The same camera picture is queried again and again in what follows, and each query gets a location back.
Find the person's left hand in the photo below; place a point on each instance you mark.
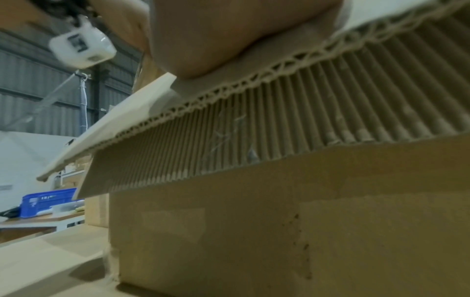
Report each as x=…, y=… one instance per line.
x=125, y=20

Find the person's right hand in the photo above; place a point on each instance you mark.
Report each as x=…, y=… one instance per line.
x=220, y=29

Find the large cardboard box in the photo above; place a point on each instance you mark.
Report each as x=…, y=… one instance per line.
x=293, y=217

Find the white printed carton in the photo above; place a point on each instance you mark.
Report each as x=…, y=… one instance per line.
x=22, y=162

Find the blue plastic crate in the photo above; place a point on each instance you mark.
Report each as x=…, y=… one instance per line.
x=44, y=203

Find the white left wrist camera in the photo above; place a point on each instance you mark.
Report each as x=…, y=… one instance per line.
x=82, y=48

